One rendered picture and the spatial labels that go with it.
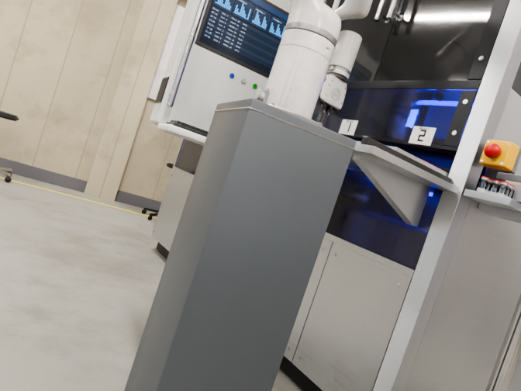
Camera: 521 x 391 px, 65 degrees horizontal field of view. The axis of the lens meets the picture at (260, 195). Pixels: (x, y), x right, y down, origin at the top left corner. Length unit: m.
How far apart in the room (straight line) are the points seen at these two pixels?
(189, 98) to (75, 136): 2.83
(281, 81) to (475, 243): 0.87
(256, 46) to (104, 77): 2.81
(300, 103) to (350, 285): 0.79
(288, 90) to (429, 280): 0.73
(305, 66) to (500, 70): 0.69
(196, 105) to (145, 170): 2.81
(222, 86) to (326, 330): 1.11
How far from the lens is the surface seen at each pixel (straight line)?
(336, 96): 1.52
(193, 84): 1.86
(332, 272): 1.57
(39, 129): 4.60
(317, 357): 1.60
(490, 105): 1.40
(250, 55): 1.96
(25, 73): 4.63
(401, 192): 1.28
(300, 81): 0.90
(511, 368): 1.41
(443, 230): 1.34
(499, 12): 1.54
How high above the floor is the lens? 0.72
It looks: 2 degrees down
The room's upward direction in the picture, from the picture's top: 18 degrees clockwise
